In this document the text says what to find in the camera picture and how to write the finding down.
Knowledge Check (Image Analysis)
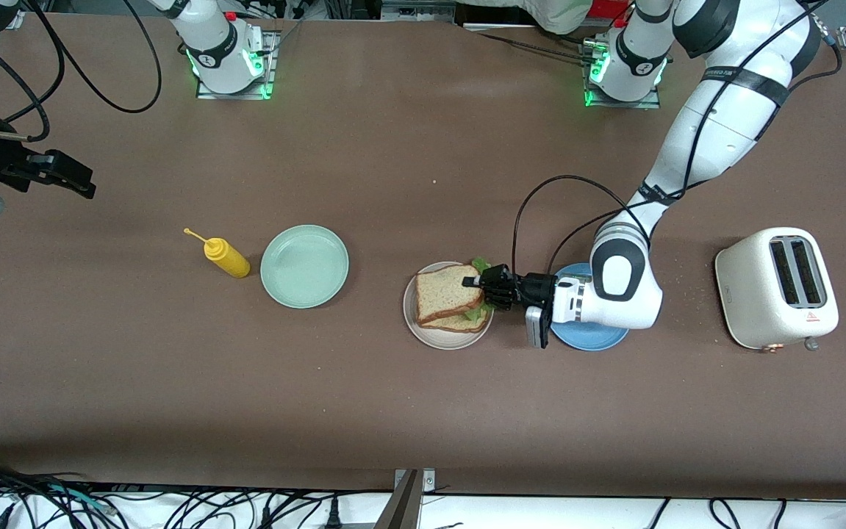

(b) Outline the green lettuce leaf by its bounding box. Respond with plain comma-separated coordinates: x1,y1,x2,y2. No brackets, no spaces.
463,256,494,323

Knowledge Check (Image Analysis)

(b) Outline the brown bread slice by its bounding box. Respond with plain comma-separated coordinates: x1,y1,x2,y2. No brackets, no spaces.
423,310,492,334
415,264,484,328

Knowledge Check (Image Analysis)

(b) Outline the yellow mustard squeeze bottle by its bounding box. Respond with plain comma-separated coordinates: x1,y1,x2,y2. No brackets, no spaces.
183,228,251,279

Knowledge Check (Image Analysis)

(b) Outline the beige plate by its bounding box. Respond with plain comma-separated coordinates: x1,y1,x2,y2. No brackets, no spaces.
403,262,495,350

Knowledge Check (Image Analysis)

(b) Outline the blue plate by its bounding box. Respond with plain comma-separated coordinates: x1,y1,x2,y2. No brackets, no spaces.
545,263,633,352

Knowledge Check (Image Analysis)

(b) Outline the mint green plate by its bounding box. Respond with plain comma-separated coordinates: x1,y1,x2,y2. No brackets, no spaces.
260,224,350,309

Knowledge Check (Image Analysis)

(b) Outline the white two-slot toaster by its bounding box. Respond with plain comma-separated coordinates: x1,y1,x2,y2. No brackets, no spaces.
714,226,840,353

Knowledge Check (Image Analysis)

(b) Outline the beige fabric garment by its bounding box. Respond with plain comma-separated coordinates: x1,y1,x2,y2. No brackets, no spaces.
456,0,594,35

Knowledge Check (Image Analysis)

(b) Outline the grey metal device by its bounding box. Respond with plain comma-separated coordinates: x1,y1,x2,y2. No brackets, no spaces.
381,0,462,23

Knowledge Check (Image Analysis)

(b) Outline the black velcro strap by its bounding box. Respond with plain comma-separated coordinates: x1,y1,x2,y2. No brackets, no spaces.
701,66,792,107
639,181,682,207

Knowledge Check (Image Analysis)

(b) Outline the silver corner bracket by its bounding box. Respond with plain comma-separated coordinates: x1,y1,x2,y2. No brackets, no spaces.
393,468,437,494

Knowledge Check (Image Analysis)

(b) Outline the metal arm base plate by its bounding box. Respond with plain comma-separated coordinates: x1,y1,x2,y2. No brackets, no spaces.
196,29,280,101
583,37,663,110

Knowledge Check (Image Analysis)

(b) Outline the grey metal post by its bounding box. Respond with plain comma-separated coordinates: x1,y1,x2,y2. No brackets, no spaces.
374,470,421,529

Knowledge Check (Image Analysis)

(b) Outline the thin black cable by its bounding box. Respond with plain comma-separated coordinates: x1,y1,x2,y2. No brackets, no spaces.
459,21,607,67

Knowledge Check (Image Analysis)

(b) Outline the teal cable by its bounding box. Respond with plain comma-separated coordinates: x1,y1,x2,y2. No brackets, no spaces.
44,483,115,513

